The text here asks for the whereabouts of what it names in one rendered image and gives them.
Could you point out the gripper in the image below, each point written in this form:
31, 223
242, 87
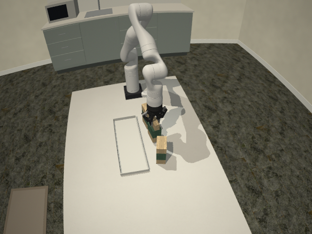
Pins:
154, 109

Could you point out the tan green-banded coffee pack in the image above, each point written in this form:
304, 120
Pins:
154, 132
161, 151
144, 107

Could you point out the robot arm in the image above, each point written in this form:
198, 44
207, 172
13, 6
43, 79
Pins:
148, 46

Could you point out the white shallow tray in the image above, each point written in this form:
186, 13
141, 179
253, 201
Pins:
130, 146

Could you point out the white table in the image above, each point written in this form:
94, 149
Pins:
146, 200

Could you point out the grey kitchen cabinet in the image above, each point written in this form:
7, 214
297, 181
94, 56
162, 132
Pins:
97, 41

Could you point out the grey sink basin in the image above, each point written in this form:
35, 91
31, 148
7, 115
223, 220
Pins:
98, 13

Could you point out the grey faucet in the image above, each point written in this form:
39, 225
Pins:
99, 5

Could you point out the beige microwave oven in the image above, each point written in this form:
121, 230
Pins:
61, 12

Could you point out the brown rectangular mat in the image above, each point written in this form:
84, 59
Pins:
24, 212

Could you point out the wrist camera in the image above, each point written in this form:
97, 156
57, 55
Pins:
144, 93

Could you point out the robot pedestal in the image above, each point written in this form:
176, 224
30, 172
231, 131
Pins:
132, 95

